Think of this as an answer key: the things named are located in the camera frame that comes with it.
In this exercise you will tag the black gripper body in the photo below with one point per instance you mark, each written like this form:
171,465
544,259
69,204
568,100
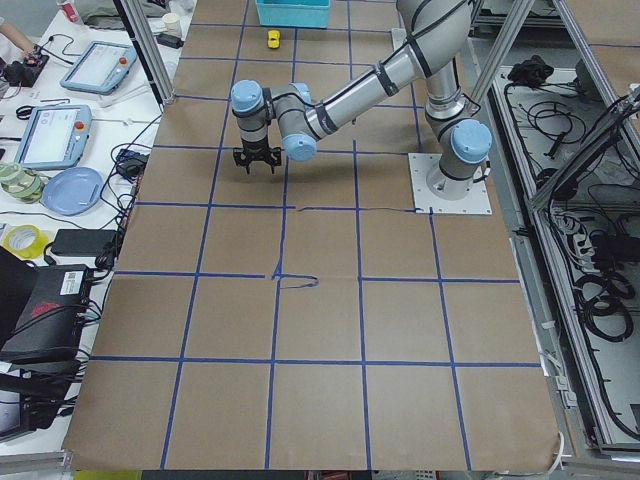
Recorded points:
255,151

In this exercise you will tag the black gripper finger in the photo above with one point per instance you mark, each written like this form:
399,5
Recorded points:
242,159
274,158

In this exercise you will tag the blue plastic plate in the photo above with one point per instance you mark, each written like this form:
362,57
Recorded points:
73,191

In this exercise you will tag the black power brick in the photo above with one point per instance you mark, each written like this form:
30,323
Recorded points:
82,242

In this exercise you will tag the teach pendant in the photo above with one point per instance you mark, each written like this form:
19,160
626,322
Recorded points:
55,137
100,69

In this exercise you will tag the lower teach pendant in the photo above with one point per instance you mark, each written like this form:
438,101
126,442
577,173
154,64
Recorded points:
55,137

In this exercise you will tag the black electronics box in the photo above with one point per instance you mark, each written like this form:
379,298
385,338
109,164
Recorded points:
41,312

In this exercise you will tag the white paper cup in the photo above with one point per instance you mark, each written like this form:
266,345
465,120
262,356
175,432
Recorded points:
172,24

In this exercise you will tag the yellow toy beetle car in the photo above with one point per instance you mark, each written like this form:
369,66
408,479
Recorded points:
273,39

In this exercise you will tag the aluminium frame post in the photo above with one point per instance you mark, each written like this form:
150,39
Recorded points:
142,38

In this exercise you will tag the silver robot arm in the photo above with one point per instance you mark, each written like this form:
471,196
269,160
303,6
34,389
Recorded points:
281,121

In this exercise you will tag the upper teach pendant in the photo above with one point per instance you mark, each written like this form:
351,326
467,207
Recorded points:
100,69

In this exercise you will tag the yellow tape roll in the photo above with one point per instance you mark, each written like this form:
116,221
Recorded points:
25,241

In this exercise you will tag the green tape rolls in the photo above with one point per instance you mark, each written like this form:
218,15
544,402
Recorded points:
23,184

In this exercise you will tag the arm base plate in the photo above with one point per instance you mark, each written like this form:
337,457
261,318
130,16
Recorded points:
434,193

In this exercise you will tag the teal plastic bin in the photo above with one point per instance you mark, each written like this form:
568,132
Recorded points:
294,13

